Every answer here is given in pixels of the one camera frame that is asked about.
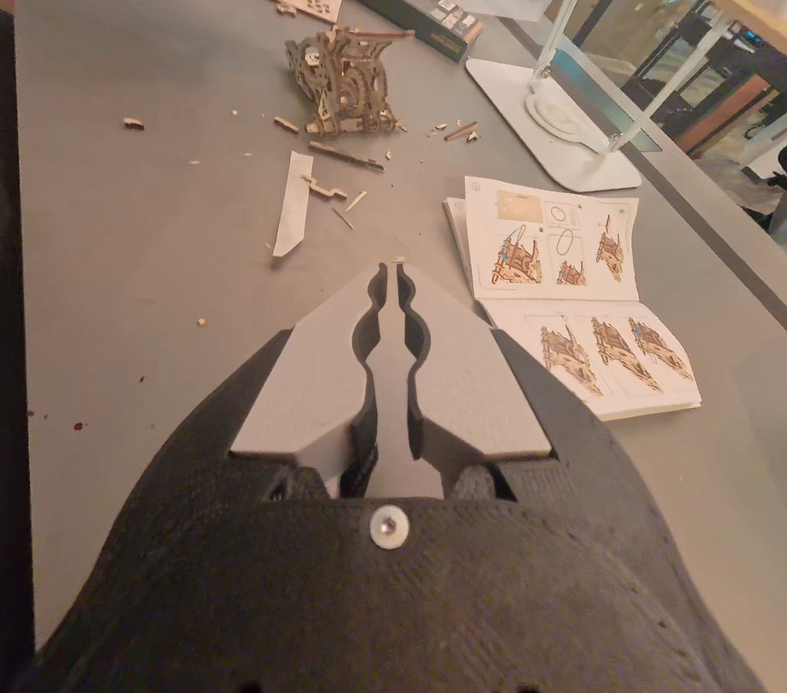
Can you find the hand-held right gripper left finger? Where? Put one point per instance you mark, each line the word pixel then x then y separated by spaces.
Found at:
pixel 295 385

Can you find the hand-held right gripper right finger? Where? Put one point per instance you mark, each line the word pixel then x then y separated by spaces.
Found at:
pixel 479 391

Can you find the wooden mechanical model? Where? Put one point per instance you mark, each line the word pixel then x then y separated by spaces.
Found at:
pixel 344 84

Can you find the illustrated instruction booklet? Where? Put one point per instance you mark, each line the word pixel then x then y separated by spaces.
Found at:
pixel 587 275

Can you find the white paper strip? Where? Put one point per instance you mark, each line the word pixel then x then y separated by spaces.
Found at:
pixel 294 213

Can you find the thin wooden sliver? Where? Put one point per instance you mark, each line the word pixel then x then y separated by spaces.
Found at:
pixel 355 201
pixel 343 218

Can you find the zigzag wooden piece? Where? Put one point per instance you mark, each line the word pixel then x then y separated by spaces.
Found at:
pixel 320 187

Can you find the small notched wooden piece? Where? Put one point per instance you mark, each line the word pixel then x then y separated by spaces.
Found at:
pixel 286 125

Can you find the small wooden chip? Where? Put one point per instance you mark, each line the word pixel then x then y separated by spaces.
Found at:
pixel 133 123

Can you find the white document stand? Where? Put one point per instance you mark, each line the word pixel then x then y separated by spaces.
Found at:
pixel 504 90

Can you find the short dark wooden strip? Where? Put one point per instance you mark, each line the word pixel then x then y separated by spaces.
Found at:
pixel 460 132

